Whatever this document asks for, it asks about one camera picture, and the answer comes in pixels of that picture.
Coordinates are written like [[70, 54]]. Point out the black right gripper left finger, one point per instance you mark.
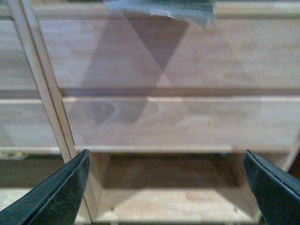
[[56, 201]]

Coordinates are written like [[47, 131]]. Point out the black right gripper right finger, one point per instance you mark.
[[277, 192]]

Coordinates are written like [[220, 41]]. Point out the light wooden bookshelf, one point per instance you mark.
[[166, 107]]

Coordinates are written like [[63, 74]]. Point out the grey transparent plastic sheet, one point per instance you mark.
[[192, 11]]

